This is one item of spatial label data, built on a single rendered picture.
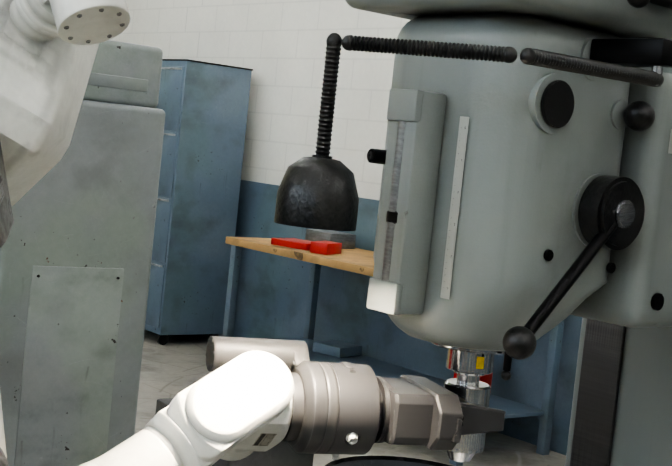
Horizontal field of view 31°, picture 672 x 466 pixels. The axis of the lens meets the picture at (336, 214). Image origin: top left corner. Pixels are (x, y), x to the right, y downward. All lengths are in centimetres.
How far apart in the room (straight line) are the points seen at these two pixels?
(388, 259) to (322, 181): 14
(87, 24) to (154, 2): 913
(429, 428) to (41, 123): 47
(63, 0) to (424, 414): 51
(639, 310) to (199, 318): 751
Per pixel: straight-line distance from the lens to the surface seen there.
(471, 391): 121
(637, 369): 156
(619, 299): 123
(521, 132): 111
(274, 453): 149
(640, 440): 157
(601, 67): 106
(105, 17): 111
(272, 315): 852
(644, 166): 122
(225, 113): 858
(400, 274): 112
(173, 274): 847
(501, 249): 111
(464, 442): 122
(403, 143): 112
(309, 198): 101
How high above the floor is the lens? 149
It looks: 3 degrees down
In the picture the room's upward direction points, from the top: 6 degrees clockwise
